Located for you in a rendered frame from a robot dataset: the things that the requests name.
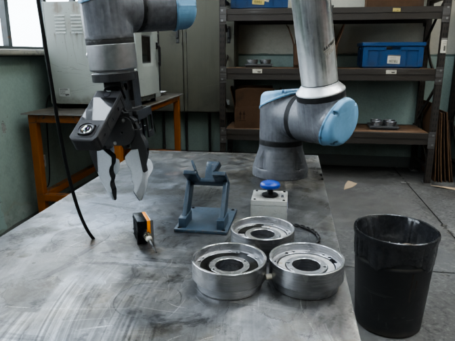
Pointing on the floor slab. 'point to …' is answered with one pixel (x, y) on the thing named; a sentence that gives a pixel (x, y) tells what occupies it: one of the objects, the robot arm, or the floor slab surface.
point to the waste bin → (393, 273)
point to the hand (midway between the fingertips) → (124, 194)
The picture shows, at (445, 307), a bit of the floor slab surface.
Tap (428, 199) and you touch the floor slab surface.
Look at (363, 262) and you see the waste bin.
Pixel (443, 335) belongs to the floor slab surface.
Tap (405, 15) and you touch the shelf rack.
